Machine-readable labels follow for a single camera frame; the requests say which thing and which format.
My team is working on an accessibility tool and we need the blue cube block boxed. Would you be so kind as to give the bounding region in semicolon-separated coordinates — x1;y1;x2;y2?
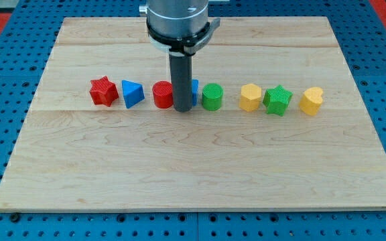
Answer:
192;79;199;106

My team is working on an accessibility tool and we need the yellow hexagon block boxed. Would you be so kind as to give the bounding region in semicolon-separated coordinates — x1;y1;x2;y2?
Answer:
239;84;262;112

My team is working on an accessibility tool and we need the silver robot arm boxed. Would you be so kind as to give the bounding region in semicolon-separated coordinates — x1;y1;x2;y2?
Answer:
139;0;220;57

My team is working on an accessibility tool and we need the wooden board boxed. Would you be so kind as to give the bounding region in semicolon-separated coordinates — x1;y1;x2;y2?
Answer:
0;17;386;213

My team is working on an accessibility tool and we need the red cylinder block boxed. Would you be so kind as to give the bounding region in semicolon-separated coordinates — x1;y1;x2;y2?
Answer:
152;81;173;108

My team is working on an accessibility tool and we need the green cylinder block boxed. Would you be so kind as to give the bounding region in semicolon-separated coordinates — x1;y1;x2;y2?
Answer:
202;83;224;111

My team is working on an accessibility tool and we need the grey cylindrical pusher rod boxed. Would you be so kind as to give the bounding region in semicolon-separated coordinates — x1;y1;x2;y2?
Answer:
169;55;192;112

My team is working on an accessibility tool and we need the yellow heart block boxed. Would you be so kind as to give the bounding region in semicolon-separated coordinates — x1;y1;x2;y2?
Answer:
299;86;324;116

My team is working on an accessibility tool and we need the green star block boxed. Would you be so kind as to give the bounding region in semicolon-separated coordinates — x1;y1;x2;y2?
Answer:
263;85;293;116

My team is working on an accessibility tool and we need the blue triangle block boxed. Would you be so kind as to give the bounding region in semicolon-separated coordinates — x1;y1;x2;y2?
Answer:
121;80;145;108

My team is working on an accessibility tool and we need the red star block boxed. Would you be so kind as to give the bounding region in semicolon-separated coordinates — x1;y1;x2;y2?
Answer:
89;76;119;106

